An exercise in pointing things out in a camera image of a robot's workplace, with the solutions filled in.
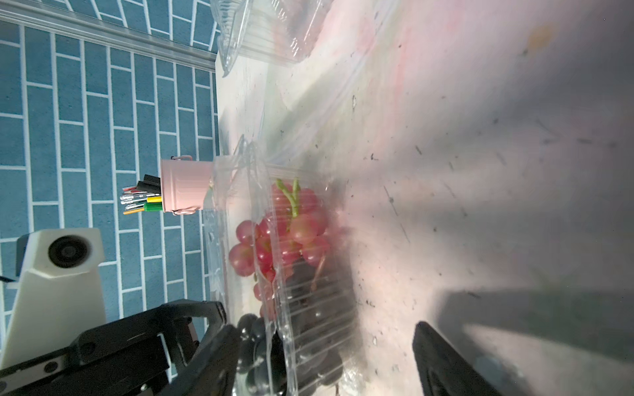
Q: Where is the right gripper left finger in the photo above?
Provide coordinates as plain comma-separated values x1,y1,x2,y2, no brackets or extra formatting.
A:
158,324,241,396

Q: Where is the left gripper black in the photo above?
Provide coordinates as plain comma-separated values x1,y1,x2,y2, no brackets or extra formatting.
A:
1,300,227,395

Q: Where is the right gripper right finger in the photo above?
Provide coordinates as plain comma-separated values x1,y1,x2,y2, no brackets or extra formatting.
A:
412,322,500,396

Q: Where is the dark grape bunch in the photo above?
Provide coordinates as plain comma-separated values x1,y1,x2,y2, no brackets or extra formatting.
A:
236,261,353,395

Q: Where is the clear clamshell container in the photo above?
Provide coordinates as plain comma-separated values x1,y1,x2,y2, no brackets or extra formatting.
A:
210,0,333,77
203,140,365,395

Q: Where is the red grape bunch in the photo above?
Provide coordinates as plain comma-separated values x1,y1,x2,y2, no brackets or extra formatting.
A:
228,178,331,320

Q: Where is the coloured pens bundle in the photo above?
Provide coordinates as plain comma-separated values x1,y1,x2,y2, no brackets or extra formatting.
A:
120,174,163,215

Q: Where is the pink pen cup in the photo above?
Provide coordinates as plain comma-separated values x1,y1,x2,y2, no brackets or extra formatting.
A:
160,156,214,215

